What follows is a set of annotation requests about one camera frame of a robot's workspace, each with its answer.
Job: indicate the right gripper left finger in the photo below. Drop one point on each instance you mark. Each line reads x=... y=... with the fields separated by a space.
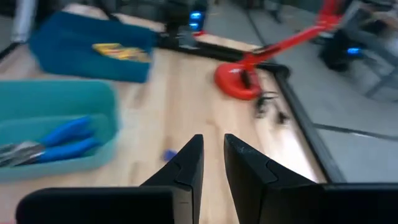
x=186 y=180

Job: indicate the dark blue plastic bin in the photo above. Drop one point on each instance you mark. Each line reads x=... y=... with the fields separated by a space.
x=77 y=67

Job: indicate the black device with blue light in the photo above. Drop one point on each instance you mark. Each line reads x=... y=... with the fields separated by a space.
x=337 y=53

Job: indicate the red desk lamp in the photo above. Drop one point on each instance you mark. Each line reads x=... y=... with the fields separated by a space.
x=233 y=82

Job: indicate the yellow crayon box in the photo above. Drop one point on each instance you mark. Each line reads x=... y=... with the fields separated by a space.
x=107 y=49
x=138 y=56

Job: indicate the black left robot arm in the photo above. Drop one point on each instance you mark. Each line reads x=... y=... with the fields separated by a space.
x=175 y=18

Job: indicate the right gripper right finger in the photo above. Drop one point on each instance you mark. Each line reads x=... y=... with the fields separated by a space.
x=245 y=180

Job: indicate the teal plastic bin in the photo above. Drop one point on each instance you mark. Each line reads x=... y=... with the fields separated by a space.
x=46 y=99

